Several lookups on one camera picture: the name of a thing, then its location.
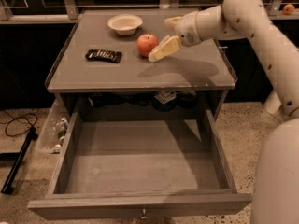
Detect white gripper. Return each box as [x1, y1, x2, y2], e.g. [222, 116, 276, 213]
[148, 12, 200, 63]

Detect red apple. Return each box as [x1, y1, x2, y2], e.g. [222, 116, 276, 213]
[136, 34, 159, 57]

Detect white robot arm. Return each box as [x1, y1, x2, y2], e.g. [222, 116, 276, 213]
[149, 0, 299, 224]

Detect grey cabinet with top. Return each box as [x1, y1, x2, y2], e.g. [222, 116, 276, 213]
[46, 8, 237, 112]

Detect dark items behind drawer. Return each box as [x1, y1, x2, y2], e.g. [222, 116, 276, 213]
[88, 91, 198, 112]

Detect open grey top drawer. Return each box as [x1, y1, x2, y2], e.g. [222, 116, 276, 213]
[28, 110, 251, 220]

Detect metal drawer knob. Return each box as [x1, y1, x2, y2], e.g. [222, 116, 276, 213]
[139, 208, 148, 219]

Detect white paper bowl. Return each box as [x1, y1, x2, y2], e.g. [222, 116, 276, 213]
[107, 14, 143, 36]

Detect black candy bar wrapper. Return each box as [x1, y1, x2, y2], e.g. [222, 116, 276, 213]
[85, 49, 122, 63]

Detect metal railing ledge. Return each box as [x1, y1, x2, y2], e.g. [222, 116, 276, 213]
[0, 0, 299, 25]

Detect clear plastic bin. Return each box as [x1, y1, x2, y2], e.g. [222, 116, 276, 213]
[36, 101, 70, 154]

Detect black floor stand bar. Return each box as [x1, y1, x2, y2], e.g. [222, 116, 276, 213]
[1, 127, 38, 194]

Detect white table leg post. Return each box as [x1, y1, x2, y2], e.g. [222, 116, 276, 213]
[263, 90, 281, 114]

